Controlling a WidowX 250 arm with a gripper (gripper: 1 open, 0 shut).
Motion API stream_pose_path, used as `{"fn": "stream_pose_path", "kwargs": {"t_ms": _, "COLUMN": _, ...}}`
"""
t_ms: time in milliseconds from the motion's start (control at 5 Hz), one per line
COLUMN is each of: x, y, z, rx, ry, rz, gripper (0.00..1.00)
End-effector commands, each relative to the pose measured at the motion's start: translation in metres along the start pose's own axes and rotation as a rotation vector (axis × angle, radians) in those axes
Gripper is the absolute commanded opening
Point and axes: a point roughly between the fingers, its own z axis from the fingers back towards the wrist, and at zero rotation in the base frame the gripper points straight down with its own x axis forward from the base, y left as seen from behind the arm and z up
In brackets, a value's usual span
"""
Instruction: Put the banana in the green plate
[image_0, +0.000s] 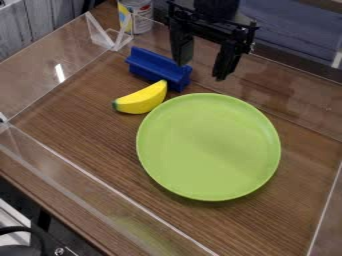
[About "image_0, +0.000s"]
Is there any clear acrylic corner bracket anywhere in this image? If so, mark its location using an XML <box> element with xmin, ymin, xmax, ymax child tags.
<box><xmin>85</xmin><ymin>12</ymin><xmax>134</xmax><ymax>52</ymax></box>

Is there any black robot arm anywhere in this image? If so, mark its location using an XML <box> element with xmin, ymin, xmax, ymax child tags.
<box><xmin>168</xmin><ymin>0</ymin><xmax>260</xmax><ymax>81</ymax></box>

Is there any black cable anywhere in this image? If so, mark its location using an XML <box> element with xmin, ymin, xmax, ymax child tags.
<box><xmin>0</xmin><ymin>226</ymin><xmax>47</xmax><ymax>256</ymax></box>

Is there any clear acrylic enclosure wall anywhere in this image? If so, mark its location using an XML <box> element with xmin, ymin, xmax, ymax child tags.
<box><xmin>0</xmin><ymin>16</ymin><xmax>342</xmax><ymax>256</ymax></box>

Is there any yellow toy banana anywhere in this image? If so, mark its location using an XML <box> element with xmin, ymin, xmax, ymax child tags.
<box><xmin>113</xmin><ymin>80</ymin><xmax>168</xmax><ymax>114</ymax></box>

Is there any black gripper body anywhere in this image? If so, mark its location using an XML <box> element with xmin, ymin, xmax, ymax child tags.
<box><xmin>166</xmin><ymin>0</ymin><xmax>260</xmax><ymax>54</ymax></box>

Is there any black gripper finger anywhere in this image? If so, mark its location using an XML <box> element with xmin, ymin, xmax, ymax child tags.
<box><xmin>170</xmin><ymin>21</ymin><xmax>194</xmax><ymax>66</ymax></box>
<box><xmin>213</xmin><ymin>40</ymin><xmax>242</xmax><ymax>81</ymax></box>

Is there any blue plastic block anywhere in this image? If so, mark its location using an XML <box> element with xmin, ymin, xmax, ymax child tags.
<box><xmin>126</xmin><ymin>47</ymin><xmax>193</xmax><ymax>92</ymax></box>

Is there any green round plate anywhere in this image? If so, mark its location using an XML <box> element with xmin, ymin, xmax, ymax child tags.
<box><xmin>137</xmin><ymin>93</ymin><xmax>281</xmax><ymax>202</ymax></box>

